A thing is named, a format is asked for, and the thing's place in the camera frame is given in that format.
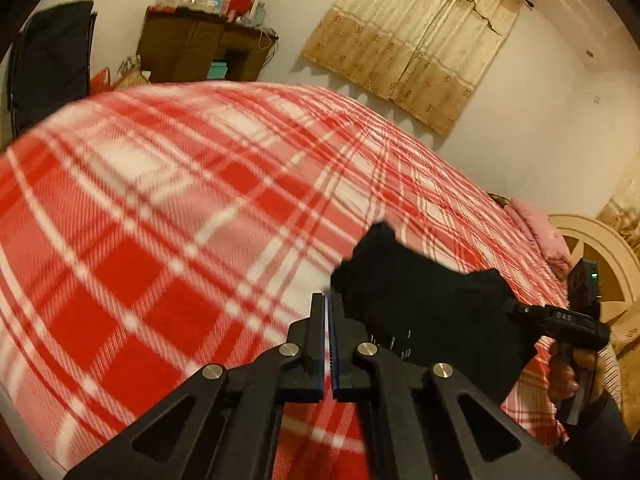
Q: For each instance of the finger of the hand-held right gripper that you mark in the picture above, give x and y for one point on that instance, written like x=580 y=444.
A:
x=525 y=310

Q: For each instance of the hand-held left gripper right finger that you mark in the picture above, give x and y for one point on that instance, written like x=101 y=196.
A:
x=341 y=355

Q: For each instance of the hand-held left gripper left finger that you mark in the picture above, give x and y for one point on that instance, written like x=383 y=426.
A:
x=320 y=355

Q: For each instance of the black pants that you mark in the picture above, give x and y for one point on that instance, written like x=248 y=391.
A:
x=440 y=310

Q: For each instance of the person's right forearm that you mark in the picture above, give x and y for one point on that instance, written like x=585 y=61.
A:
x=600 y=445

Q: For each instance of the person's right hand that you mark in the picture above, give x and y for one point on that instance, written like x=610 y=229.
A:
x=560 y=370

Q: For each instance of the beige patterned cloth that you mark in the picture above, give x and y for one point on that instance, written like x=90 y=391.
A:
x=625 y=340

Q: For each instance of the cream bed headboard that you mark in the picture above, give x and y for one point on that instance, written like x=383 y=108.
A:
x=615 y=260

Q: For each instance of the pink pillow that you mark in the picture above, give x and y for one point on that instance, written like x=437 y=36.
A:
x=540 y=230

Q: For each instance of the beige patterned curtain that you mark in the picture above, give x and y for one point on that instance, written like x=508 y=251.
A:
x=622 y=220
x=360 y=25
x=450 y=70

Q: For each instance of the red white plaid blanket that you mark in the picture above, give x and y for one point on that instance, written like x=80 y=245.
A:
x=150 y=260

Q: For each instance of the brown wooden dresser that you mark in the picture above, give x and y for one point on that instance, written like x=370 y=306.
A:
x=180 y=40

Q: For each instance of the black chair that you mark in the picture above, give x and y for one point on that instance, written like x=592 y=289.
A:
x=50 y=60

